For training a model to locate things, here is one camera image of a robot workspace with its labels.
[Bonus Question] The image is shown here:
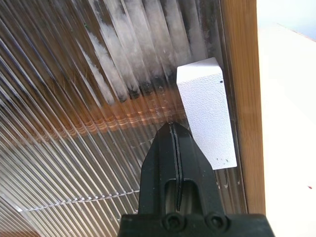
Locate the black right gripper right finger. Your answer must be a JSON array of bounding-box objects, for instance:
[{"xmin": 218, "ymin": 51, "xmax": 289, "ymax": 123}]
[{"xmin": 172, "ymin": 123, "xmax": 222, "ymax": 214}]

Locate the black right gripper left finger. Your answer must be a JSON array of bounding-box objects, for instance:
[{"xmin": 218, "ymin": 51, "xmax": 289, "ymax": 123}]
[{"xmin": 138, "ymin": 123, "xmax": 178, "ymax": 214}]

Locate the white block door handle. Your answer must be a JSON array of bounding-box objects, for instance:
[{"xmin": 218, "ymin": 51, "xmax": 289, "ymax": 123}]
[{"xmin": 176, "ymin": 57, "xmax": 237, "ymax": 170}]

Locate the ribbed clear sliding door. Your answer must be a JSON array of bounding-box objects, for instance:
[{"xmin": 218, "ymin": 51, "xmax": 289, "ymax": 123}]
[{"xmin": 0, "ymin": 0, "xmax": 247, "ymax": 237}]

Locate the wooden cabinet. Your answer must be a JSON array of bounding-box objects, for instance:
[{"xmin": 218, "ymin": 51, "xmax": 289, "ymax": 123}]
[{"xmin": 0, "ymin": 0, "xmax": 266, "ymax": 237}]

